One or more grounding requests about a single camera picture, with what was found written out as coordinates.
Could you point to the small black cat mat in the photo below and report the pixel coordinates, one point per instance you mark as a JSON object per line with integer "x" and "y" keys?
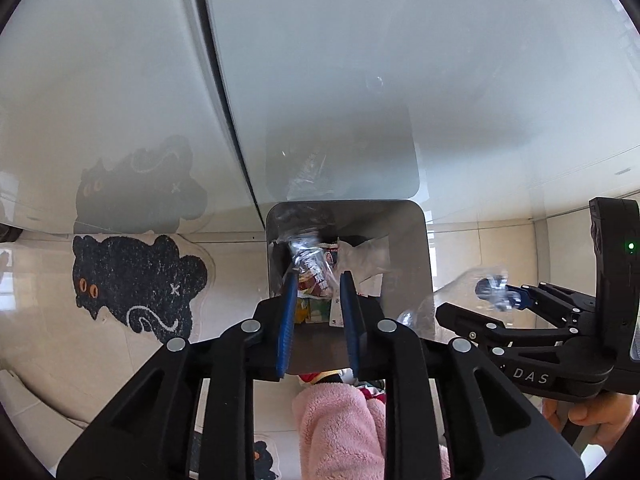
{"x": 264, "y": 468}

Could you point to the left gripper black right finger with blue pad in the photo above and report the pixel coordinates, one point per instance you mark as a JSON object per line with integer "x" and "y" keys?
{"x": 448, "y": 406}

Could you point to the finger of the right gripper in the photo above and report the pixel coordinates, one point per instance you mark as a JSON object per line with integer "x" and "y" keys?
{"x": 488, "y": 334}
{"x": 559, "y": 306}

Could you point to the white cabinet door left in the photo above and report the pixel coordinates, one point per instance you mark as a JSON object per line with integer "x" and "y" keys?
{"x": 113, "y": 121}

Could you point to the clear plastic wrapper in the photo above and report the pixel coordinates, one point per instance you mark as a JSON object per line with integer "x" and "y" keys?
{"x": 283, "y": 251}

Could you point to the red bow slipper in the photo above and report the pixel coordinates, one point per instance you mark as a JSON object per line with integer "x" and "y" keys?
{"x": 374, "y": 390}
{"x": 343, "y": 376}

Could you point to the black cat floor mat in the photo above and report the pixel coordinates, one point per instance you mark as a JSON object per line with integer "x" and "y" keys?
{"x": 146, "y": 287}

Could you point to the white cabinet door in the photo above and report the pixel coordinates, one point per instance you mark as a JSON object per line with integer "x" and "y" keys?
{"x": 477, "y": 110}
{"x": 113, "y": 121}

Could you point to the person's right hand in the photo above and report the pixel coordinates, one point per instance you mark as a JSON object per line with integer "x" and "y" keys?
{"x": 610, "y": 411}

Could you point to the red white snack wrapper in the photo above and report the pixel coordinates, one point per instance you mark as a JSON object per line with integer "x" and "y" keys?
{"x": 316, "y": 267}

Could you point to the pink fluffy trouser leg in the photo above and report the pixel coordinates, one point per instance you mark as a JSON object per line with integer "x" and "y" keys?
{"x": 342, "y": 432}

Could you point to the white plastic wrapper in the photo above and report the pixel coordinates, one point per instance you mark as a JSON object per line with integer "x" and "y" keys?
{"x": 367, "y": 262}

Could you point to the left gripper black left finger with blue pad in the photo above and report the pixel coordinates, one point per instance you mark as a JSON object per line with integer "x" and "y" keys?
{"x": 190, "y": 403}

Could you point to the white cabinet door right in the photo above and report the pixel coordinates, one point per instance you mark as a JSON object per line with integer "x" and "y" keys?
{"x": 477, "y": 110}

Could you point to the clear plastic bottle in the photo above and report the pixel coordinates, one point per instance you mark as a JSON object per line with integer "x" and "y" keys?
{"x": 460, "y": 292}

